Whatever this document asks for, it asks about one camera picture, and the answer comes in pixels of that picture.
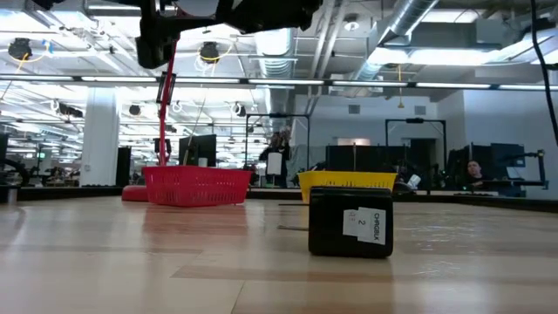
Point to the black monitor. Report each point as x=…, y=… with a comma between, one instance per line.
x=198, y=150

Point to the white pillar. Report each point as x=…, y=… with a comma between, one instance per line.
x=100, y=139

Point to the person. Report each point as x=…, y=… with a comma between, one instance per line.
x=475, y=172
x=276, y=152

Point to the silver ceiling duct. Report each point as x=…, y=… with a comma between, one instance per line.
x=272, y=52

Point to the black rig frame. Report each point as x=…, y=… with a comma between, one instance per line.
x=279, y=116
x=414, y=120

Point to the black labelled USB charger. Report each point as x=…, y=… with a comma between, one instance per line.
x=331, y=222

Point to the red plastic basket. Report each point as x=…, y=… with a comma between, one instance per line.
x=196, y=185

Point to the black tall cabinet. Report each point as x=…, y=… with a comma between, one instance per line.
x=123, y=165

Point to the yellow plastic basket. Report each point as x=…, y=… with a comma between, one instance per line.
x=349, y=179

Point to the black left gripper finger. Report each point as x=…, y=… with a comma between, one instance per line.
x=152, y=48

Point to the long ceiling light bar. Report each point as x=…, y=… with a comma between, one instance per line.
x=392, y=83

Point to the white cup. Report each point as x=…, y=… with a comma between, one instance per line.
x=414, y=180

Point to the red desk lamp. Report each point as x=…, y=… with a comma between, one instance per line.
x=163, y=131

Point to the black partition screen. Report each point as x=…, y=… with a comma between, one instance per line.
x=366, y=157

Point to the black ceiling device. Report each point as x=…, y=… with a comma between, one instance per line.
x=19, y=48
x=209, y=52

